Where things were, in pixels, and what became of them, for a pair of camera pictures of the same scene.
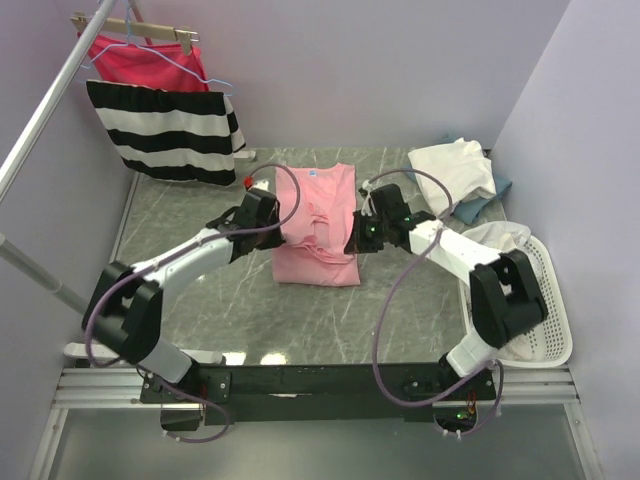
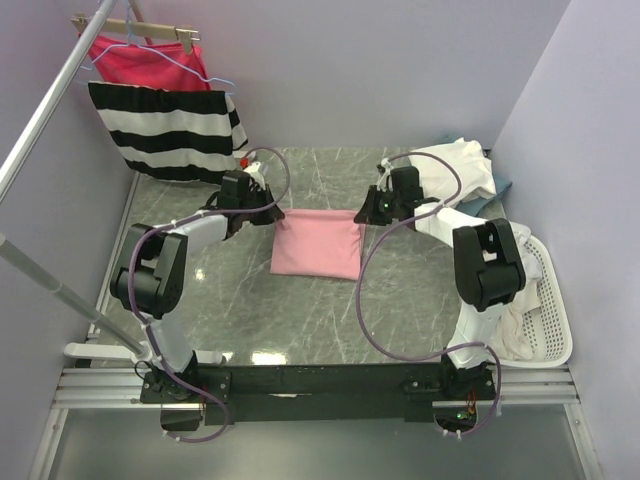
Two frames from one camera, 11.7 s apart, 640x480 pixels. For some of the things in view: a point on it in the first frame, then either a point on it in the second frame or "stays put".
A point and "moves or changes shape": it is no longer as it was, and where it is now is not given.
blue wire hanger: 128,44 stays put
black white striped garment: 191,136 stays put
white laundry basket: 554,337 stays put
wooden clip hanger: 183,35 stays put
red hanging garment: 168,67 stays put
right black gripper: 357,242 to 369,214
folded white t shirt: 463,168 stays put
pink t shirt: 313,251 moves or changes shape
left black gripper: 276,240 to 265,195
